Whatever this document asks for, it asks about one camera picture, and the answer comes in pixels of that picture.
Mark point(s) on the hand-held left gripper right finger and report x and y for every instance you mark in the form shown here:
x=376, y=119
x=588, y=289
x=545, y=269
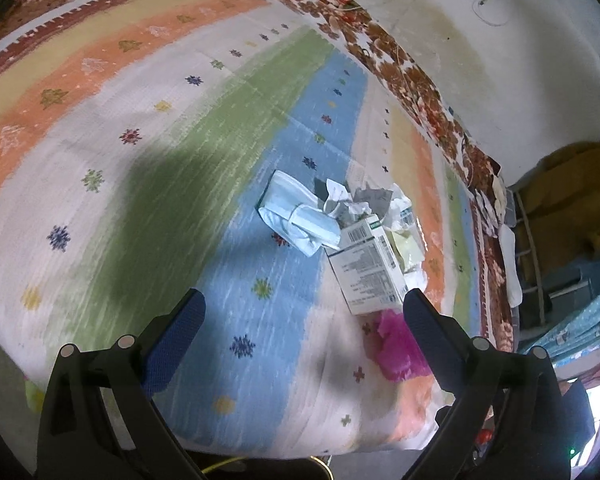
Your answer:
x=425, y=330

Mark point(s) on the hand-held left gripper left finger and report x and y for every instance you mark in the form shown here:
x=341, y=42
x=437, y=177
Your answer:
x=180, y=340

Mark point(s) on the pink plastic bag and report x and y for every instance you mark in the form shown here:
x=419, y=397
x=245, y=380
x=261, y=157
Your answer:
x=397, y=350

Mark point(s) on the pale yellow paper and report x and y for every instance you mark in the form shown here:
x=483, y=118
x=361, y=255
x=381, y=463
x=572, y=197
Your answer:
x=407, y=250

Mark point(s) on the white cardboard box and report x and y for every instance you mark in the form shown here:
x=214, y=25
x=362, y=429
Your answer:
x=365, y=270

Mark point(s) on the clear plastic label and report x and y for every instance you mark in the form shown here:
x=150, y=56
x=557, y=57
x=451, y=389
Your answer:
x=401, y=210

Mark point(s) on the grey wrapper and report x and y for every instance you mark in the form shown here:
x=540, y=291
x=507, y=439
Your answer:
x=375, y=197

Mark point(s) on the white paper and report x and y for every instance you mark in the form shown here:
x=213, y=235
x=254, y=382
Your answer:
x=350, y=205

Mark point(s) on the blue face mask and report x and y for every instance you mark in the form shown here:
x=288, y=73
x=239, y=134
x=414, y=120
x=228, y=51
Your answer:
x=300, y=220

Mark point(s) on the teal dotted cloth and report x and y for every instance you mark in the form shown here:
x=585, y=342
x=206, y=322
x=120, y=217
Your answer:
x=580, y=320

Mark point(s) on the white cloth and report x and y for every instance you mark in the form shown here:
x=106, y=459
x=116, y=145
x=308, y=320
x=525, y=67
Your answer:
x=510, y=265

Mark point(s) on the pale folded clothes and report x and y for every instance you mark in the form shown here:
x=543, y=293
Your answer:
x=495, y=205

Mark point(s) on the mustard yellow coat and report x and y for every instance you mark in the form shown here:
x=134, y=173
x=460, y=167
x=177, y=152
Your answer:
x=570, y=190

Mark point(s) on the colourful striped blanket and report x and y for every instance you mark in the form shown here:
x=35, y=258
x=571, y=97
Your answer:
x=130, y=110

